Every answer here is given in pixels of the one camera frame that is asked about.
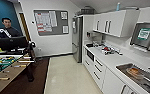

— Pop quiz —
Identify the steel refrigerator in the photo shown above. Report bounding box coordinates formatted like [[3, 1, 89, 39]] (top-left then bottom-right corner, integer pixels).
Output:
[[71, 15, 84, 64]]

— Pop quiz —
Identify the black built-in microwave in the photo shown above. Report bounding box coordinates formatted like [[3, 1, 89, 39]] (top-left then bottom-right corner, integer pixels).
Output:
[[85, 49, 96, 63]]

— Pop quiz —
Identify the white single drawer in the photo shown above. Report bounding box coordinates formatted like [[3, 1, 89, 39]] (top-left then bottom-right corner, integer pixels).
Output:
[[83, 58, 94, 73]]

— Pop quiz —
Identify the grey bulletin board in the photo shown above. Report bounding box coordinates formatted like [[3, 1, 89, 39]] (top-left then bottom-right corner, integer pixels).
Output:
[[33, 9, 70, 37]]

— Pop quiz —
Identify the white drawer stack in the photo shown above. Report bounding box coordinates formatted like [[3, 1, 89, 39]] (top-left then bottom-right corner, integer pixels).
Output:
[[91, 57, 107, 90]]

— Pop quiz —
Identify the dark storage box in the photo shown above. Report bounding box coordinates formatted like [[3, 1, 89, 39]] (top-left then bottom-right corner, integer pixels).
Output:
[[79, 5, 96, 16]]

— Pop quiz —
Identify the brown wooden door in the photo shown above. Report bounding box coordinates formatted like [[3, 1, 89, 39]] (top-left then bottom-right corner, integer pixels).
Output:
[[18, 12, 32, 43]]

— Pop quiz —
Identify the clear bottle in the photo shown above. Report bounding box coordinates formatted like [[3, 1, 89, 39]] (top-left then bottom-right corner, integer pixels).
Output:
[[115, 2, 122, 12]]

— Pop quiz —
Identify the orange bowl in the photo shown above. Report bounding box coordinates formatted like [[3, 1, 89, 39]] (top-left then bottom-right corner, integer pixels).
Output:
[[127, 66, 143, 80]]

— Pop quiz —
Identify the black wheeled cart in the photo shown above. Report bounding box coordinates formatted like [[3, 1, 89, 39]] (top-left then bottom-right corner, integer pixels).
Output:
[[0, 35, 37, 83]]

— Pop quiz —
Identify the person in dark jacket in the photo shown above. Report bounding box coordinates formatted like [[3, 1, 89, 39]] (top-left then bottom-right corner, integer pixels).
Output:
[[0, 17, 24, 43]]

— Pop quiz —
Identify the steel paper towel dispenser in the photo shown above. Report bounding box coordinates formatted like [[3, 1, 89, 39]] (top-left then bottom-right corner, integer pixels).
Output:
[[129, 22, 150, 53]]

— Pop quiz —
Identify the wooden foosball table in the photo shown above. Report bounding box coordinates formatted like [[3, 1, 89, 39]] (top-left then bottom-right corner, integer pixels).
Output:
[[0, 53, 35, 94]]

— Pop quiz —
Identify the stainless steel sink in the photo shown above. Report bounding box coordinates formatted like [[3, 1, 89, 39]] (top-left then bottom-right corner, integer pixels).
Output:
[[115, 63, 150, 94]]

